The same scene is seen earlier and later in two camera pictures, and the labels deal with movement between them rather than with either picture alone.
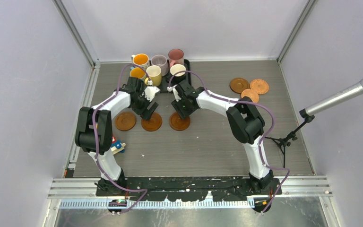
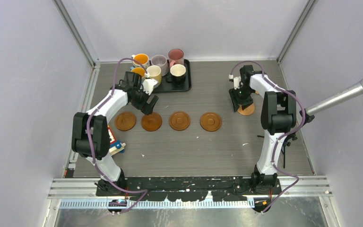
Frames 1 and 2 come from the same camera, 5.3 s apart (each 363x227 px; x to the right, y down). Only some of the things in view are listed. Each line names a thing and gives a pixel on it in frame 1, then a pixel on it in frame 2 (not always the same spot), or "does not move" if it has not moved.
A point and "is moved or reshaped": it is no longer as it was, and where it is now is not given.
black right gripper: [183, 113] -> [237, 100]
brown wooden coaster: [177, 124] does not move
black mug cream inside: [178, 76] does not move
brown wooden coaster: [154, 124] does not move
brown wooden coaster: [237, 84] is moved or reshaped
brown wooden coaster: [125, 121] does not move
